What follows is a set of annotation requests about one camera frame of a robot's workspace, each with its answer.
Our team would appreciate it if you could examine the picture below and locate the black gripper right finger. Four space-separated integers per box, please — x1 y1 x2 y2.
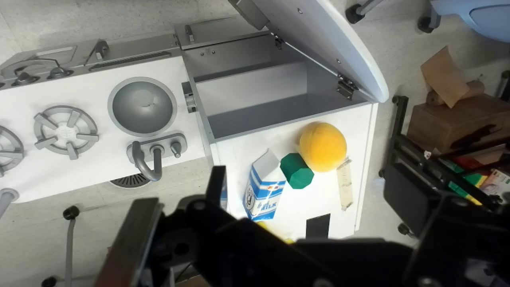
407 195 510 287

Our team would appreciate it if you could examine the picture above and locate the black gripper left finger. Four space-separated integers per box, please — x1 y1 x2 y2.
94 196 166 287

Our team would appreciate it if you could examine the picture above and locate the white cabinet door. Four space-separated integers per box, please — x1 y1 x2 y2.
228 0 391 104

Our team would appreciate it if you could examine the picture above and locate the black equipment cart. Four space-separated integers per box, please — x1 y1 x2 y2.
378 94 510 238

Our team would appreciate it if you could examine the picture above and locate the grey toy faucet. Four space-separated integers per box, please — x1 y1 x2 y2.
126 133 190 184

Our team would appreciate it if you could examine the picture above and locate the white toy kitchen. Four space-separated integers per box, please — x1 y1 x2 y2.
0 15 381 243

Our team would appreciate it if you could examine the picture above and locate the large brown cardboard box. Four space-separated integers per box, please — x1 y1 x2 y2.
405 46 510 156

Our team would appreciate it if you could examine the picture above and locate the grey toy stove burner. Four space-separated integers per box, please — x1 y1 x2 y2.
32 104 102 161
0 125 27 177

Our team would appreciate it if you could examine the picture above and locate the grey toy sink bowl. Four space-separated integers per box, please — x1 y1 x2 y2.
107 77 179 137

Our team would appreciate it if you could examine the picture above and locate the blue white milk carton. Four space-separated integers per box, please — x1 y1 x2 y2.
242 148 289 223

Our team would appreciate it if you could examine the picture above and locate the yellow toy ball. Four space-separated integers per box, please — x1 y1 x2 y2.
297 121 349 174

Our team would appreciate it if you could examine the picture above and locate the green toy block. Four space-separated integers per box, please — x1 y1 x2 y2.
279 152 316 192

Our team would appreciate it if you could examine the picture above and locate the blue office chair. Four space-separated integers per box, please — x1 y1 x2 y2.
416 0 510 45

